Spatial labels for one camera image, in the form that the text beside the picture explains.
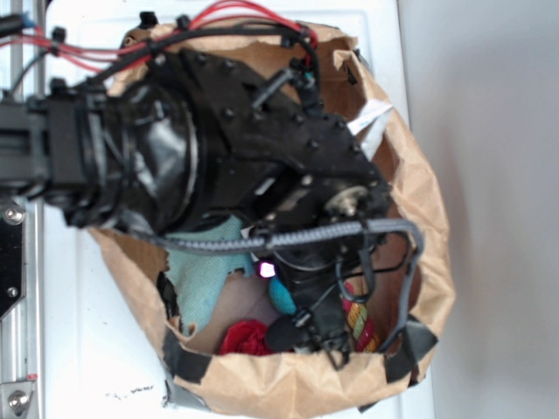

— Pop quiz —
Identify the aluminium frame rail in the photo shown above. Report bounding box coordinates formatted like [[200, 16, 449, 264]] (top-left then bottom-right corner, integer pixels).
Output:
[[0, 0, 47, 419]]

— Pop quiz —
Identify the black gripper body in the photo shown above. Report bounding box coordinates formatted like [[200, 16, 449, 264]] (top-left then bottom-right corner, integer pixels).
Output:
[[259, 235, 387, 371]]

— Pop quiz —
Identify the teal woven cloth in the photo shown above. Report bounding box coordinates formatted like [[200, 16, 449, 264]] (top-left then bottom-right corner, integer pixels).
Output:
[[163, 216, 257, 337]]

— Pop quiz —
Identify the grey braided cable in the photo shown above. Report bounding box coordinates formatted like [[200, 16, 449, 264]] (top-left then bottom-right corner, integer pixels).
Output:
[[126, 217, 427, 354]]

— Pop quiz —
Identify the metal corner bracket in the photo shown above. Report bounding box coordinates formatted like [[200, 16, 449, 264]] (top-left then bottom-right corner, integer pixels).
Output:
[[1, 381, 35, 419]]

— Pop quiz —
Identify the red crumpled cloth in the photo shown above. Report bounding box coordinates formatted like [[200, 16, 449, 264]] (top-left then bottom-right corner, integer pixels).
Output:
[[218, 319, 273, 356]]

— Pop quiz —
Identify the black foam microphone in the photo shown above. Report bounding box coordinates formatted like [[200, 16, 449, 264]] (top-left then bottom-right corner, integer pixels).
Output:
[[265, 316, 307, 353]]

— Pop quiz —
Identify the white flat ribbon cable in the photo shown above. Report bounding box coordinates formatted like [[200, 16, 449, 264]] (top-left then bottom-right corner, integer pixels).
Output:
[[347, 99, 394, 162]]

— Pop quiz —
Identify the multicolour rope toy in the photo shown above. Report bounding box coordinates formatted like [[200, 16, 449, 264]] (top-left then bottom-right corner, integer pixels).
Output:
[[342, 297, 380, 353]]

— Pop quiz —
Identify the brown paper bag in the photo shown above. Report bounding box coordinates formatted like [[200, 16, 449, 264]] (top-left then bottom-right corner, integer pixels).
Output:
[[90, 24, 455, 418]]

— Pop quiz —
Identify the red wire bundle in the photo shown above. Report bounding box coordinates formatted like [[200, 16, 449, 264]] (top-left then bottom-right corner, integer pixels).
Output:
[[0, 0, 320, 71]]

